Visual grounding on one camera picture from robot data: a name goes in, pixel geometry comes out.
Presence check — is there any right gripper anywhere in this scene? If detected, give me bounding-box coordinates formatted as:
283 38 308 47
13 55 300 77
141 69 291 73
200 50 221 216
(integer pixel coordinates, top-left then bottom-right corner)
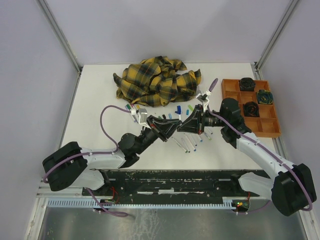
177 104 227 135

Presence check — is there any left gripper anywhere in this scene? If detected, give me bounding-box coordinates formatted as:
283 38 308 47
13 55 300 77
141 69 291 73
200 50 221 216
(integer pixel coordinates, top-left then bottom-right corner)
135 114 183 155

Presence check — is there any yellow cap marker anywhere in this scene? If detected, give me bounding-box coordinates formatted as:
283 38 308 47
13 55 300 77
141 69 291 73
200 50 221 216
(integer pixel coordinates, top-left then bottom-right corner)
171 137 188 153

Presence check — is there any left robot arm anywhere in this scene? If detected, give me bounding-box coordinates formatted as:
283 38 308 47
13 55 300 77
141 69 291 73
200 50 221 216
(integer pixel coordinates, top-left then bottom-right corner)
42 115 182 195

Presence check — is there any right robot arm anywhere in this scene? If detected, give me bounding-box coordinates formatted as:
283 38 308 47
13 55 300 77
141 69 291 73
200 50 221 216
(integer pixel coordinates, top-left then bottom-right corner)
177 98 317 216

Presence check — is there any purple cap pen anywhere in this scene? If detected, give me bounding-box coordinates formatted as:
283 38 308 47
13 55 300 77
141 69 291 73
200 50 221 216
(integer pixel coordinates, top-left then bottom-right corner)
130 103 138 123

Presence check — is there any yellow plaid cloth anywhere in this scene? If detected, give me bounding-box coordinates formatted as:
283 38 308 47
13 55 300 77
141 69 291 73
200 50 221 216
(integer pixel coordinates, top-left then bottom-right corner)
113 56 202 108

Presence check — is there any black orange rolled sock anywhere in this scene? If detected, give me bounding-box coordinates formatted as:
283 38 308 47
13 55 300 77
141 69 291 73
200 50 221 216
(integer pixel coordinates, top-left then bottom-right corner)
243 101 260 118

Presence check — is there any orange compartment tray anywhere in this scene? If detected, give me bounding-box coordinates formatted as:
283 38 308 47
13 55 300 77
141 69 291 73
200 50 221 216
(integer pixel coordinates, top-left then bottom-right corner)
221 77 281 138

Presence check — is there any teal yellow rolled sock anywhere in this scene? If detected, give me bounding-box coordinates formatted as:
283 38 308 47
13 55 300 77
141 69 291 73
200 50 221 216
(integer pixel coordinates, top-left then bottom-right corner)
256 89 274 105

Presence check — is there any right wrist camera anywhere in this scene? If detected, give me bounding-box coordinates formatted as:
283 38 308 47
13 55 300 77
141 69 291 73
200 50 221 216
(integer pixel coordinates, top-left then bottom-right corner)
195 90 212 112

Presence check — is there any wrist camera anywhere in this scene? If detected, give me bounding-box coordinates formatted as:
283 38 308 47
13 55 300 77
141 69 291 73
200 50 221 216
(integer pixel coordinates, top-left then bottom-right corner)
130 108 148 128
195 90 212 112

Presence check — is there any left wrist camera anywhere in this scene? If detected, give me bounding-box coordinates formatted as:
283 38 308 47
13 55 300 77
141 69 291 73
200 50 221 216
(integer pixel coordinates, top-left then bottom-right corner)
130 108 148 128

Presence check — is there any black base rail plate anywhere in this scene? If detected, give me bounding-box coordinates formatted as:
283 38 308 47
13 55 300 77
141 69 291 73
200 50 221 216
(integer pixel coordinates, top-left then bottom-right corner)
93 170 257 205

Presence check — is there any light blue cable duct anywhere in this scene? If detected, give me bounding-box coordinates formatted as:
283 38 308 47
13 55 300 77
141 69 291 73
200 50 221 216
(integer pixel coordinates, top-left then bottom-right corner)
47 197 248 208

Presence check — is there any right aluminium frame post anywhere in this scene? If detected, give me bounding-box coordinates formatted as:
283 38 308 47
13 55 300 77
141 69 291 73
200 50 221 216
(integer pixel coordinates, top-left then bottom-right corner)
251 0 301 80

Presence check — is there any aluminium frame post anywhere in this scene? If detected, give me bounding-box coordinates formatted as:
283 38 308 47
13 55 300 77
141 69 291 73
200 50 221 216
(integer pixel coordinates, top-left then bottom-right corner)
36 0 83 73
251 0 301 80

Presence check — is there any left aluminium frame post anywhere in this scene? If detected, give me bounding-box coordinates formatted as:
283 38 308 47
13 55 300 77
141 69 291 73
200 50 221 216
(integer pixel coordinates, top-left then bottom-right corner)
36 0 83 73

